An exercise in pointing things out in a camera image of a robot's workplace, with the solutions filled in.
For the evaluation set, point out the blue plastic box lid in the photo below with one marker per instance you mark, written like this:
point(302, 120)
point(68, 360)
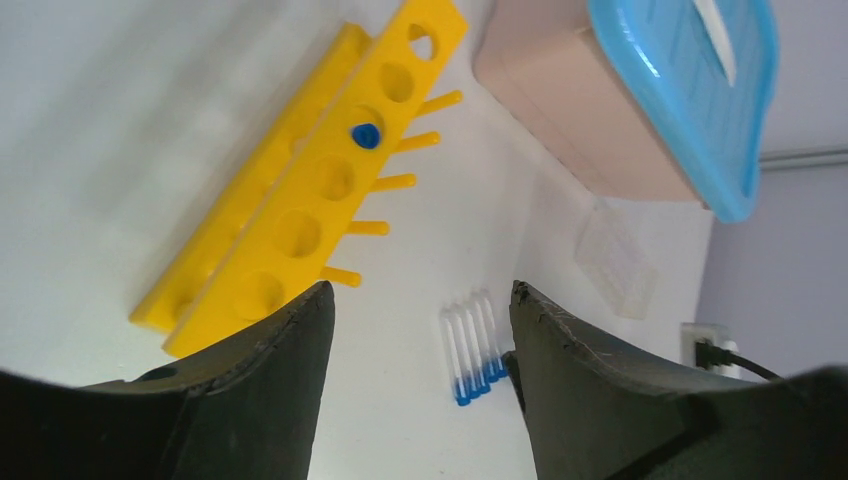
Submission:
point(704, 73)

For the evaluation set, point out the blue-capped tube bundle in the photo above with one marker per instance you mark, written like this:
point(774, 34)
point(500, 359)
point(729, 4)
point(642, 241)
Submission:
point(472, 344)

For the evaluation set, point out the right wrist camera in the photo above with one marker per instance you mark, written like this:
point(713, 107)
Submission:
point(693, 336)

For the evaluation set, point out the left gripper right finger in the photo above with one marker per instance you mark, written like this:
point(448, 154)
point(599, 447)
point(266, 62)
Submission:
point(598, 407)

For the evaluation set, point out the clear plastic well plate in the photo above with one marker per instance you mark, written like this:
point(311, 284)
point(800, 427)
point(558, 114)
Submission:
point(612, 258)

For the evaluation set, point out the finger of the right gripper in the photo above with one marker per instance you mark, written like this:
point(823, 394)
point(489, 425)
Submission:
point(512, 368)

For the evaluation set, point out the pink plastic storage box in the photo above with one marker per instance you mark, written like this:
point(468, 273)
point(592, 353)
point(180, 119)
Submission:
point(542, 61)

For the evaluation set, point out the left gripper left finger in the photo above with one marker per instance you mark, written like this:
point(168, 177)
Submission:
point(244, 408)

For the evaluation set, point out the blue-capped clear test tube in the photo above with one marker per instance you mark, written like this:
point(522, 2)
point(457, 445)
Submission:
point(366, 135)

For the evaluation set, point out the yellow test tube rack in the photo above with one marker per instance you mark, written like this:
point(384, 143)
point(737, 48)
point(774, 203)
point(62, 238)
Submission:
point(270, 234)

